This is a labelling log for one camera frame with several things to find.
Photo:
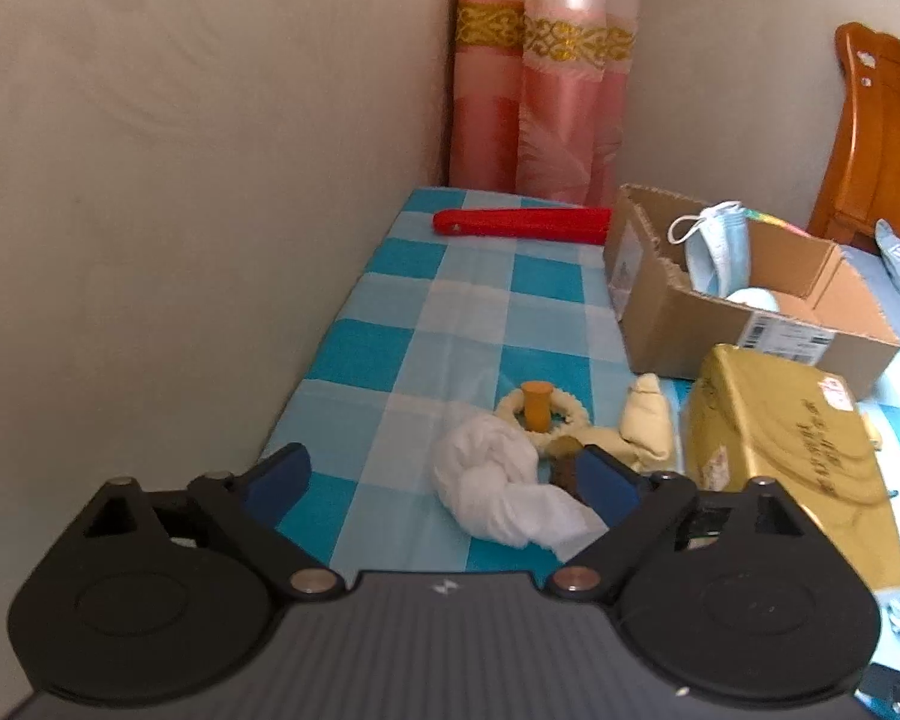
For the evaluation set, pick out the gold tissue pack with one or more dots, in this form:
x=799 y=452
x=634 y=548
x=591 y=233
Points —
x=780 y=435

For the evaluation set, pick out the blue patterned bed sheet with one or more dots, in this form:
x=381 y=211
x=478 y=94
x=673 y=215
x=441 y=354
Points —
x=866 y=270

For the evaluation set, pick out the light blue soft pad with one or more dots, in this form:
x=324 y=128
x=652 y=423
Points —
x=754 y=300

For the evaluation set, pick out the pink curtain with gold band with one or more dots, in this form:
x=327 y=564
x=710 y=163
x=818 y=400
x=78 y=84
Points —
x=547 y=67

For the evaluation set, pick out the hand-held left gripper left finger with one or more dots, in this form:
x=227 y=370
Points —
x=277 y=476

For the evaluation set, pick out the blue face mask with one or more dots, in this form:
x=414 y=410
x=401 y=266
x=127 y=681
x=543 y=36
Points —
x=716 y=255

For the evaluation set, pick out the wooden headboard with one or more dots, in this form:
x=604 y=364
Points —
x=881 y=142

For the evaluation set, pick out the rainbow pop bubble toy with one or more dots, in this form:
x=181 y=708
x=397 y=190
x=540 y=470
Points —
x=776 y=223

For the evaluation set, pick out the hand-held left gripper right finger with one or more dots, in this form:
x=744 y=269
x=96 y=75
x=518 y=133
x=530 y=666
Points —
x=604 y=476

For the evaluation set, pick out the cream plush piece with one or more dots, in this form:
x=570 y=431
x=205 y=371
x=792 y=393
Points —
x=645 y=420

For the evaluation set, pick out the white knotted cloth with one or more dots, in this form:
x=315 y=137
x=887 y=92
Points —
x=487 y=472

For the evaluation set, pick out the blue checked tablecloth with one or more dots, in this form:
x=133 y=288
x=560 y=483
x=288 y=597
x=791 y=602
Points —
x=450 y=315

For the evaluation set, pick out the cardboard box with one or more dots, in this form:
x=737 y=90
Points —
x=675 y=330

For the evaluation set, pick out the small wooden peg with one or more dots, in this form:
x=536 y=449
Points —
x=536 y=405

